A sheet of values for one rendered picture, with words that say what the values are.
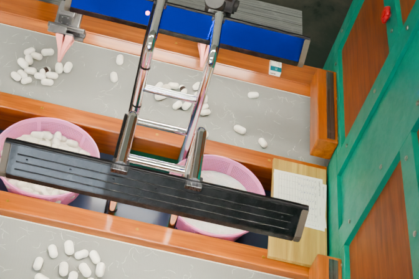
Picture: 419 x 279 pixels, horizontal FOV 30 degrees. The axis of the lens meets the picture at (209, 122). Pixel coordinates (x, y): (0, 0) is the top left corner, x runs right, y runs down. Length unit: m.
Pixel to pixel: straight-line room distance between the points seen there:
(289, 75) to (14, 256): 1.04
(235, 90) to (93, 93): 0.43
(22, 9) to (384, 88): 1.13
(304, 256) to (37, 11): 1.09
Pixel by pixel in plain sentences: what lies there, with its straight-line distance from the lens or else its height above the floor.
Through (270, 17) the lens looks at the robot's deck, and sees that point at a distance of 2.80.
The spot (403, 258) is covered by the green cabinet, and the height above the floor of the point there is 1.15.
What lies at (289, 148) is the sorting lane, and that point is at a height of 0.74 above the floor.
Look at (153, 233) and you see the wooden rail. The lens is 1.90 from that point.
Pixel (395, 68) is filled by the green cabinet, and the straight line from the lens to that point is 1.84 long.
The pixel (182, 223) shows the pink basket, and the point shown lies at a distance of 1.97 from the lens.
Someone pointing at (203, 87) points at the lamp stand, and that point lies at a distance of 1.91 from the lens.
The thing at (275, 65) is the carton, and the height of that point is 0.78.
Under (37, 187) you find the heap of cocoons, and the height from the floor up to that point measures 0.74.
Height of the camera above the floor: 2.28
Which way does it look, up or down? 44 degrees down
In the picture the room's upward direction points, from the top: 18 degrees clockwise
